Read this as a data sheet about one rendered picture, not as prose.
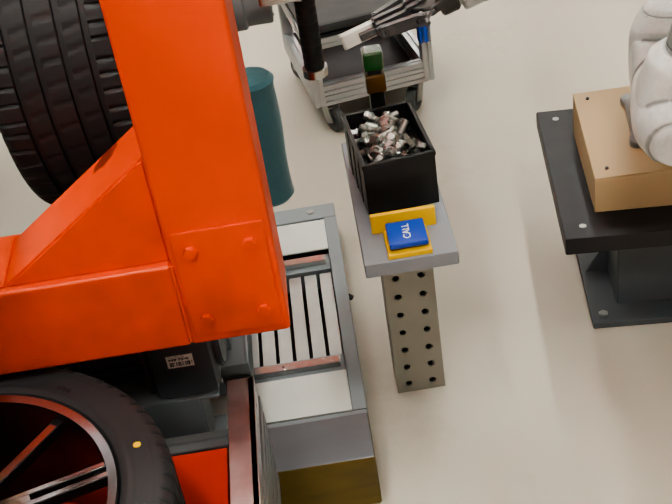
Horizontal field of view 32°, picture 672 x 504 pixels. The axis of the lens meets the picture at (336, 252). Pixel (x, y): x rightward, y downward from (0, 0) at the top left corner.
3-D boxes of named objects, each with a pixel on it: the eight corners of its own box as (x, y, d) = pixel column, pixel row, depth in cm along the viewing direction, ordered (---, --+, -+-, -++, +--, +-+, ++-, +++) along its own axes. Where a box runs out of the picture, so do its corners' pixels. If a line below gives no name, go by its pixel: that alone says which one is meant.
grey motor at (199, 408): (41, 418, 243) (-11, 287, 222) (241, 386, 243) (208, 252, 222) (31, 484, 228) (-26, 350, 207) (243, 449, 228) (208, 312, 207)
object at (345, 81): (288, 75, 366) (270, -27, 346) (398, 48, 371) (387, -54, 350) (322, 140, 332) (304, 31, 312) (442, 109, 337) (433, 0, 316)
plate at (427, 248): (383, 234, 216) (382, 230, 215) (426, 227, 216) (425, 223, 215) (388, 260, 209) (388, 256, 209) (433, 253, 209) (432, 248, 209)
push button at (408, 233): (385, 232, 215) (384, 222, 213) (423, 226, 215) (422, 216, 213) (390, 255, 209) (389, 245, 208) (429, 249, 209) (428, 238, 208)
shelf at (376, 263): (342, 154, 245) (341, 142, 243) (423, 141, 245) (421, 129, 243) (366, 279, 211) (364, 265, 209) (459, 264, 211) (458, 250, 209)
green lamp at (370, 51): (362, 64, 233) (359, 46, 231) (382, 60, 233) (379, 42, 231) (364, 73, 230) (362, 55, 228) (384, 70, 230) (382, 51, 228)
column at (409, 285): (392, 361, 254) (370, 203, 229) (437, 354, 254) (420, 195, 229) (398, 393, 246) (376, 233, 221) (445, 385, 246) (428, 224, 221)
